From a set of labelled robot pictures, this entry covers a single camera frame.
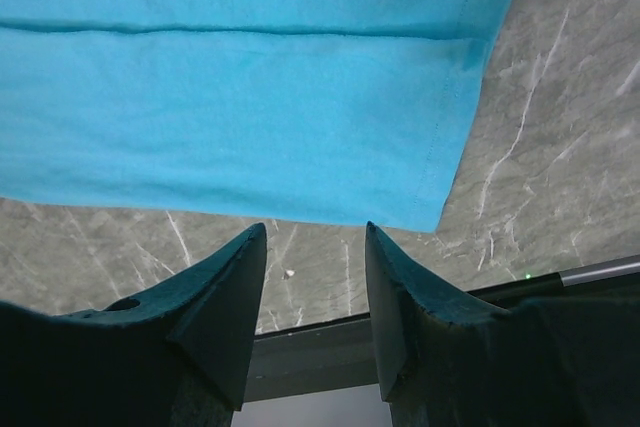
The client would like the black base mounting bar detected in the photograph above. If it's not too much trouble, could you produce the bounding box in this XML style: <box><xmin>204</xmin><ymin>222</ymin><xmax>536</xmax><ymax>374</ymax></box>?
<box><xmin>244</xmin><ymin>251</ymin><xmax>566</xmax><ymax>418</ymax></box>

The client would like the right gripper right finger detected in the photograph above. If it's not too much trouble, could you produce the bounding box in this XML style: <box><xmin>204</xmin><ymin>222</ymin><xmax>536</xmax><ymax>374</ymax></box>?
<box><xmin>365</xmin><ymin>225</ymin><xmax>639</xmax><ymax>426</ymax></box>

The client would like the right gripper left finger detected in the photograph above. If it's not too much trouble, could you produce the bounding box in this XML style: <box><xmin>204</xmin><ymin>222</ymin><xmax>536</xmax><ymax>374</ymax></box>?
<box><xmin>1</xmin><ymin>223</ymin><xmax>267</xmax><ymax>426</ymax></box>

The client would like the turquoise t shirt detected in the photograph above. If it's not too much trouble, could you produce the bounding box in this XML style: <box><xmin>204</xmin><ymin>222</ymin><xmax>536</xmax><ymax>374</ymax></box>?
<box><xmin>1</xmin><ymin>0</ymin><xmax>511</xmax><ymax>232</ymax></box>

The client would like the aluminium frame rail front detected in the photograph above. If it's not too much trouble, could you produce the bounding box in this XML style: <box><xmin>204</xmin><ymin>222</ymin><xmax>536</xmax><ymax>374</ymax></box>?
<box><xmin>559</xmin><ymin>255</ymin><xmax>640</xmax><ymax>287</ymax></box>

